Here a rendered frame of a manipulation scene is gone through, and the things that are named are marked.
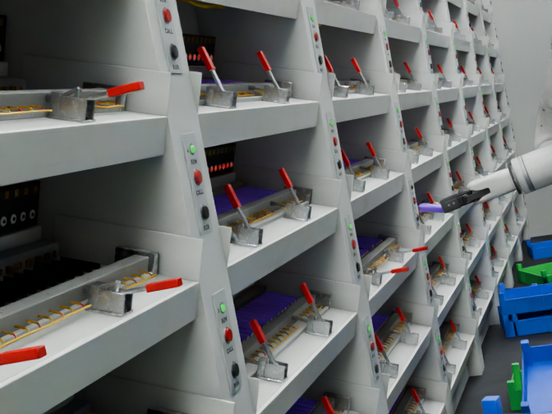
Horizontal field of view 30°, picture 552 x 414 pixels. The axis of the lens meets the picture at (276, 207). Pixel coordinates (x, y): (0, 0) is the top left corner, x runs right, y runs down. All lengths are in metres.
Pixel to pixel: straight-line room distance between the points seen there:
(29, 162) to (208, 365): 0.40
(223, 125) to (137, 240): 0.24
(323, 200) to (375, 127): 0.71
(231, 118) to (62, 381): 0.59
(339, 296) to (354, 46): 0.86
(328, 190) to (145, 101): 0.72
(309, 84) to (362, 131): 0.72
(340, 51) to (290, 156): 0.73
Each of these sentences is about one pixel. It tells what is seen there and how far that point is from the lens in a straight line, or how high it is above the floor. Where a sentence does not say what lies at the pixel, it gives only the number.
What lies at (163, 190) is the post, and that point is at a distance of 1.20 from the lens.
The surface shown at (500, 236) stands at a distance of 4.66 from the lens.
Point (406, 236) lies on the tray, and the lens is 2.56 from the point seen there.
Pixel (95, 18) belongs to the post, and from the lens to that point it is 1.23.
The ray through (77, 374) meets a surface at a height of 0.69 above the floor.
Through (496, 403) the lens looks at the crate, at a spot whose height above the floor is 0.47.
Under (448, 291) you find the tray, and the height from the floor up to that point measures 0.33.
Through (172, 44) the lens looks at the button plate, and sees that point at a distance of 1.24.
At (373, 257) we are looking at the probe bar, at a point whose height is 0.56.
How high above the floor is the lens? 0.86
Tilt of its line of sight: 4 degrees down
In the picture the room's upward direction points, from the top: 11 degrees counter-clockwise
